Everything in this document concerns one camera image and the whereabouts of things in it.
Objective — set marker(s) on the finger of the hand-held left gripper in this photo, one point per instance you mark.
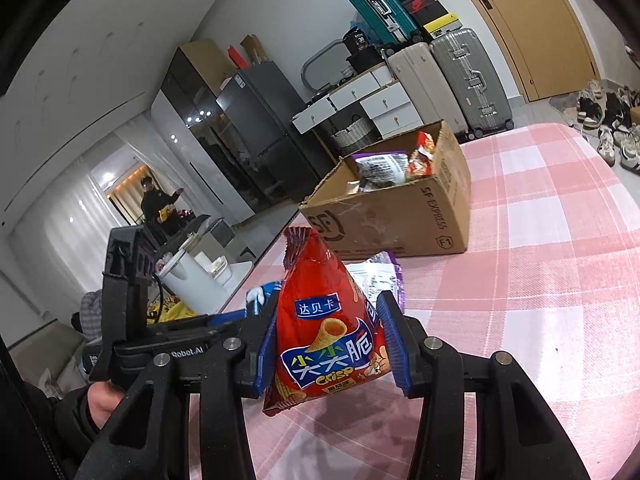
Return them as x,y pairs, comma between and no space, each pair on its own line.
227,318

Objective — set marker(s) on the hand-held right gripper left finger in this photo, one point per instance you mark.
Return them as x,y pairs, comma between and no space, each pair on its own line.
265,350

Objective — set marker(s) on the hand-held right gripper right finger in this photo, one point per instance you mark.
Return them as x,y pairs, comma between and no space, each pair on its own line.
395,345

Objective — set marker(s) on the blue snack packet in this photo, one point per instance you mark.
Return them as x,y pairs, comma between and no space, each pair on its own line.
260,294

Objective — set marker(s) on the red cone crisp packet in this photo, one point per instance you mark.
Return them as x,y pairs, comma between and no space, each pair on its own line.
325,320

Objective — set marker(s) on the brown cardboard box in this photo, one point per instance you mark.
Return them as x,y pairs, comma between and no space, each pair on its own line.
400,220

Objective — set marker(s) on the white purple snack packet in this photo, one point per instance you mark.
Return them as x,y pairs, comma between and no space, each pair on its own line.
372,280
380,167

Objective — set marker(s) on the person's left forearm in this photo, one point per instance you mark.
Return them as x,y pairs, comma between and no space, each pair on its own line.
50,435

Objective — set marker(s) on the person's left hand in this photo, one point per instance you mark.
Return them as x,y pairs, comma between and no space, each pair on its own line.
102,405

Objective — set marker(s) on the striped cloth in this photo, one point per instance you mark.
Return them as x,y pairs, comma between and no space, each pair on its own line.
92,315

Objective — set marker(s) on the yellow bag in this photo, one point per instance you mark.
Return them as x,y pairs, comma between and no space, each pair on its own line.
175,312

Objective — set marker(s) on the white kettle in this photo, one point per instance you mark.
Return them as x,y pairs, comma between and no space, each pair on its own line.
192,280

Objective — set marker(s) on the white curtain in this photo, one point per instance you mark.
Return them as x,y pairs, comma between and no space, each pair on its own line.
60,220

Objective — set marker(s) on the pink checkered tablecloth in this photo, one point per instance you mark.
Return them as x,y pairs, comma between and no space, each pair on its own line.
525,260

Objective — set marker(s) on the red orange snack packet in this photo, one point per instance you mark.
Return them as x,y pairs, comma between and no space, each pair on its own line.
420,157

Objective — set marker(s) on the dark grey fridge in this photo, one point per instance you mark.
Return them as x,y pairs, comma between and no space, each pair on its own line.
270,120

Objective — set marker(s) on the black glossy cabinet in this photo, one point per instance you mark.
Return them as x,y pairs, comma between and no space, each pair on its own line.
190,105

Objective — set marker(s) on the woven laundry basket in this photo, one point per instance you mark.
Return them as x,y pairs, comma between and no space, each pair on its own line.
352,137

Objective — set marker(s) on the white desk with drawers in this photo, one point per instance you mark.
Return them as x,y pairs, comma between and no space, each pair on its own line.
385,105

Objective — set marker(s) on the large cardboard carton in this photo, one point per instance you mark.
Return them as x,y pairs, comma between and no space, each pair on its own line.
210,60

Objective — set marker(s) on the beige suitcase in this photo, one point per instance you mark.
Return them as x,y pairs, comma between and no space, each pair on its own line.
425,90

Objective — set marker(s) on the silver suitcase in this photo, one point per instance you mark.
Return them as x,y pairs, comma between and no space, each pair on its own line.
470,80

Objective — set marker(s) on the black bag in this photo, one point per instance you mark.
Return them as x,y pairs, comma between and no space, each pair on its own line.
362,57

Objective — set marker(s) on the grey door mat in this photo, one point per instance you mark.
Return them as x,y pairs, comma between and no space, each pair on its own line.
562,105

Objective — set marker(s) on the pile of assorted shoes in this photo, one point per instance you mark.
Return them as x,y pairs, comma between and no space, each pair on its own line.
610,115

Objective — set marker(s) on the yellow black box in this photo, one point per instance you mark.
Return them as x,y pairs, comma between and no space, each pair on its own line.
440,20

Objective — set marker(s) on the teal suitcase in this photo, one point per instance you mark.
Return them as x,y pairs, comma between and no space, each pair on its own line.
380,7

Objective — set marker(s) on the wooden door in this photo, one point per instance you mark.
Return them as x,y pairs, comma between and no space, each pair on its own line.
540,25

